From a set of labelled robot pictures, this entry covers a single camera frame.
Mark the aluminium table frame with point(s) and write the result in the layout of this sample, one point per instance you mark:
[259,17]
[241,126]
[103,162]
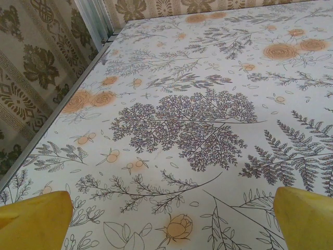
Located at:
[51,117]

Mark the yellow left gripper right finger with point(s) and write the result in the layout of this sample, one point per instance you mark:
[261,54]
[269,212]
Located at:
[307,224]

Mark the floral print tablecloth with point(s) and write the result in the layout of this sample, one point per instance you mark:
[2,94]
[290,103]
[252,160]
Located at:
[182,91]

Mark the aluminium post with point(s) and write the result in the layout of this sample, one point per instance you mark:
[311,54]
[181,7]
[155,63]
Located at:
[96,20]

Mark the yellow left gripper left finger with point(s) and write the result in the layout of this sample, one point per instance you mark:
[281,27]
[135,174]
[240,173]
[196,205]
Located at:
[31,224]

